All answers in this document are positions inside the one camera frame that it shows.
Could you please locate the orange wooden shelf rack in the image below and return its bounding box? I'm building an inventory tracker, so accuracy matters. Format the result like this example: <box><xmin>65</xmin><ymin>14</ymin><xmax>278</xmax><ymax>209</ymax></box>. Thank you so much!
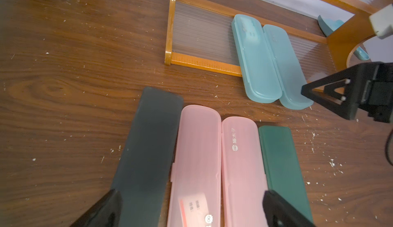
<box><xmin>164</xmin><ymin>0</ymin><xmax>393</xmax><ymax>93</ymax></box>

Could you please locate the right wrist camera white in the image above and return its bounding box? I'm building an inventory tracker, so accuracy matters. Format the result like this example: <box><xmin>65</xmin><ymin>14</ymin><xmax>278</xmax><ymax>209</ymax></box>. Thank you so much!
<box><xmin>369</xmin><ymin>4</ymin><xmax>393</xmax><ymax>39</ymax></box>

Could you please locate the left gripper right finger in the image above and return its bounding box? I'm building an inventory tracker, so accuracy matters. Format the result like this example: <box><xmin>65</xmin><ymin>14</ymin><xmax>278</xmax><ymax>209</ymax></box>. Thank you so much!
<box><xmin>262</xmin><ymin>190</ymin><xmax>316</xmax><ymax>227</ymax></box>

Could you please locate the teal hand mirror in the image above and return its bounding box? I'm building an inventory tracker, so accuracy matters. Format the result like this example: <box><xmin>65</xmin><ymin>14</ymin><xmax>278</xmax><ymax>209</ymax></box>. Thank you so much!
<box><xmin>317</xmin><ymin>16</ymin><xmax>370</xmax><ymax>61</ymax></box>

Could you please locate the teal pencil case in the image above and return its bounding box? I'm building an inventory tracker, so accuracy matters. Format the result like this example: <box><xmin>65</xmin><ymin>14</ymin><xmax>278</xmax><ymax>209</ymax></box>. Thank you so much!
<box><xmin>231</xmin><ymin>14</ymin><xmax>282</xmax><ymax>104</ymax></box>
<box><xmin>263</xmin><ymin>25</ymin><xmax>314</xmax><ymax>110</ymax></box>

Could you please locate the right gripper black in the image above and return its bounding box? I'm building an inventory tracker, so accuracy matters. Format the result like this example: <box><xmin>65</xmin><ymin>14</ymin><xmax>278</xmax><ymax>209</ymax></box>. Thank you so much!
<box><xmin>301</xmin><ymin>62</ymin><xmax>393</xmax><ymax>124</ymax></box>

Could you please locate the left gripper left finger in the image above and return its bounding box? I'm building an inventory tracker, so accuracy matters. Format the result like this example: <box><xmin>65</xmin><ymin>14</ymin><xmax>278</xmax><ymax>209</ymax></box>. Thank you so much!
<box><xmin>71</xmin><ymin>189</ymin><xmax>123</xmax><ymax>227</ymax></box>

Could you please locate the teal pencil case left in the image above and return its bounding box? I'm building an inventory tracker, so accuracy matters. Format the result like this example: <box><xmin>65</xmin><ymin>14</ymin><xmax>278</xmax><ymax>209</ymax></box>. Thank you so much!
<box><xmin>231</xmin><ymin>14</ymin><xmax>282</xmax><ymax>104</ymax></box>

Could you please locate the pink pencil case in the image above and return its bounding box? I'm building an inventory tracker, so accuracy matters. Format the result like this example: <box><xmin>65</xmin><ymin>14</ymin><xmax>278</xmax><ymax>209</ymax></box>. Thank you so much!
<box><xmin>167</xmin><ymin>105</ymin><xmax>222</xmax><ymax>227</ymax></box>
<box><xmin>222</xmin><ymin>116</ymin><xmax>268</xmax><ymax>227</ymax></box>

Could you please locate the dark green pencil case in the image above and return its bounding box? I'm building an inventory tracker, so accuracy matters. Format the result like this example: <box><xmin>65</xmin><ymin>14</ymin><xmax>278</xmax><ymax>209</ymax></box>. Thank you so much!
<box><xmin>259</xmin><ymin>126</ymin><xmax>313</xmax><ymax>222</ymax></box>

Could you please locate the teal pencil case right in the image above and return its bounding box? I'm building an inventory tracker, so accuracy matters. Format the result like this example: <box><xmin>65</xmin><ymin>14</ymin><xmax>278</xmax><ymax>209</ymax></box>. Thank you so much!
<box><xmin>263</xmin><ymin>25</ymin><xmax>314</xmax><ymax>110</ymax></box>

